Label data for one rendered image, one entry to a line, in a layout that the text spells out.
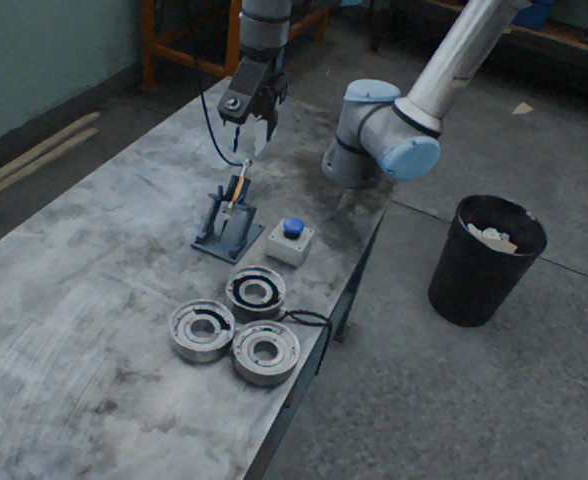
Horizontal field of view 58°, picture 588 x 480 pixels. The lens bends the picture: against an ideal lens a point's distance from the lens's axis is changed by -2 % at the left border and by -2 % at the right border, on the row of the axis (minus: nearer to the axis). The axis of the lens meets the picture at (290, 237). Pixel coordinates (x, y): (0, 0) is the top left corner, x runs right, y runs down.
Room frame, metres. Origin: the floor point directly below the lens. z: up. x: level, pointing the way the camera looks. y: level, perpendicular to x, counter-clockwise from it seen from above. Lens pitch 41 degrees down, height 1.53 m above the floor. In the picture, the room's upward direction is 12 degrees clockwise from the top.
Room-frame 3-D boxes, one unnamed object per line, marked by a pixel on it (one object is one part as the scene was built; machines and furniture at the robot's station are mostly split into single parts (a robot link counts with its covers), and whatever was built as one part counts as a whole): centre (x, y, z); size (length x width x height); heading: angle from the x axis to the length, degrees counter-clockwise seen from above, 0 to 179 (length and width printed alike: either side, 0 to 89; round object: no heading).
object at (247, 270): (0.64, 0.04, 0.82); 0.10 x 0.10 x 0.04
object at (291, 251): (0.79, 0.00, 0.82); 0.08 x 0.07 x 0.05; 164
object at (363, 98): (1.11, -0.12, 0.97); 0.13 x 0.12 x 0.14; 31
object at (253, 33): (0.83, 0.11, 1.21); 0.08 x 0.08 x 0.05
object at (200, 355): (0.54, 0.11, 0.82); 0.10 x 0.10 x 0.04
